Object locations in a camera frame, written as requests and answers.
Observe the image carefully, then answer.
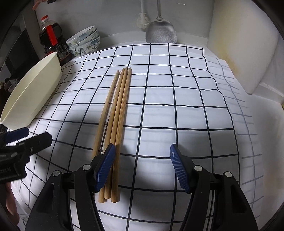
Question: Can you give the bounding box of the black appliance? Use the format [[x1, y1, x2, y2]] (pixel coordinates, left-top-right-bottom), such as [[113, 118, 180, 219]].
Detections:
[[0, 11, 40, 80]]

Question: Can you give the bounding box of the metal spatula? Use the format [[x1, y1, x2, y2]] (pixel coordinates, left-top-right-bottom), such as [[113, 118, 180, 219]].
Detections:
[[145, 0, 177, 44]]

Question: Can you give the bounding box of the white checked cloth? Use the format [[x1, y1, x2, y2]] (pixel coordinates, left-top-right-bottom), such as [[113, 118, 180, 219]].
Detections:
[[13, 42, 265, 231]]

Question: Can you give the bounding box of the dark sauce bottle red cap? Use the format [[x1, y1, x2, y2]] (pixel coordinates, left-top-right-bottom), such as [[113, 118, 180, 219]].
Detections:
[[39, 15, 72, 66]]

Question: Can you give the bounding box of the person's left hand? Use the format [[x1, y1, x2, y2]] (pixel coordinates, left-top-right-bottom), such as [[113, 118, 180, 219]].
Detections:
[[5, 181, 20, 225]]

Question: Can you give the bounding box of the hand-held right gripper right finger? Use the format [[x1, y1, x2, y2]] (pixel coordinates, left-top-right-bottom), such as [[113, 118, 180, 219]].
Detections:
[[170, 144, 259, 231]]

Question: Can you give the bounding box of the tan wooden chopstick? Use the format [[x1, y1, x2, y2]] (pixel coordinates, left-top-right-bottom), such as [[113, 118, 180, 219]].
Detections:
[[92, 70, 120, 159], [99, 68, 125, 203], [111, 67, 133, 203], [104, 67, 129, 199]]

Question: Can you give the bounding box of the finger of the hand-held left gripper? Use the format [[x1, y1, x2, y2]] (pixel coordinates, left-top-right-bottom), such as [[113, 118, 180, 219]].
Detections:
[[3, 128, 30, 145], [13, 133, 53, 160]]

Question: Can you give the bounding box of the white dish brush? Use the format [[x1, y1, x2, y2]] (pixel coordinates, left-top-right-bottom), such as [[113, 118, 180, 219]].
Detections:
[[136, 0, 152, 29]]

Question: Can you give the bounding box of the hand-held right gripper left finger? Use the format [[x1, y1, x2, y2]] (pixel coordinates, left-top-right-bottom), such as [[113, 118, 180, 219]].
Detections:
[[24, 143, 116, 231]]

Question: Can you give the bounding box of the white plastic basin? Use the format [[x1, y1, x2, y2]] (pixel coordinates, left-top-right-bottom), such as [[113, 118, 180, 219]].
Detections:
[[0, 52, 62, 130]]

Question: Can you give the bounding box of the floral ceramic bowl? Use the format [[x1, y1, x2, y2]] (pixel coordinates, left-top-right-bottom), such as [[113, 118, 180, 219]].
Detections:
[[70, 37, 101, 57], [66, 25, 97, 44], [68, 29, 99, 50]]

